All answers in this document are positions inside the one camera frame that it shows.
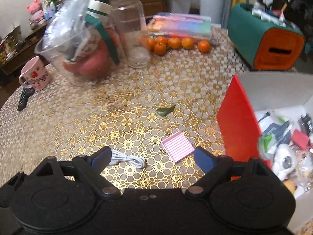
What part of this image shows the pink sticky note pad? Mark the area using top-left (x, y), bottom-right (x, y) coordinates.
top-left (161, 131), bottom-right (195, 163)

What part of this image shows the white cable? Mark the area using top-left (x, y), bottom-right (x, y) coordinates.
top-left (108, 149), bottom-right (147, 169)

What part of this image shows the white tooth plush keychain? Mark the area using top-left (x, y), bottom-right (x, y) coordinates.
top-left (272, 144), bottom-right (298, 181)

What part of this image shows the yellow squishy head toy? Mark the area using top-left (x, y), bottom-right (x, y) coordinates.
top-left (283, 179), bottom-right (297, 195)

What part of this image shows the pink binder clip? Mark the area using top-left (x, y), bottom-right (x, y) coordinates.
top-left (291, 129), bottom-right (311, 150)

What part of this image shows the red white cardboard box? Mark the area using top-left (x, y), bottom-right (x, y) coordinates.
top-left (217, 72), bottom-right (312, 234)

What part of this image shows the green leaf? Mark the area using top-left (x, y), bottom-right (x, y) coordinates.
top-left (156, 105), bottom-right (176, 117)

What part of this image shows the black remote control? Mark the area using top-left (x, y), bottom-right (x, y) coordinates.
top-left (17, 88), bottom-right (35, 111)

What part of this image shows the pink strawberry mug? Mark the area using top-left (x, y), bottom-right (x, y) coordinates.
top-left (19, 56), bottom-right (52, 91)

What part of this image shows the orange mandarin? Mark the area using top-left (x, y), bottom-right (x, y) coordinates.
top-left (197, 40), bottom-right (211, 53)

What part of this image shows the clear fruit bowl with apples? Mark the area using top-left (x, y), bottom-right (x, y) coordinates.
top-left (35, 0), bottom-right (123, 86)

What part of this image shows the orange green storage stool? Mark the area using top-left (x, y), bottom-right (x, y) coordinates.
top-left (227, 3), bottom-right (305, 71)

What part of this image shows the stack of colourful books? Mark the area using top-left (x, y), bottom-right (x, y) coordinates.
top-left (146, 12), bottom-right (219, 46)

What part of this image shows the clear glass jar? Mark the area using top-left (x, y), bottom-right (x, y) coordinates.
top-left (112, 0), bottom-right (151, 69)

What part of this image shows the pink pig plush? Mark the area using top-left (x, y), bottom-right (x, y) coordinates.
top-left (26, 0), bottom-right (45, 23)

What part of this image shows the wooden tv cabinet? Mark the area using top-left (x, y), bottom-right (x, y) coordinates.
top-left (1, 0), bottom-right (165, 75)

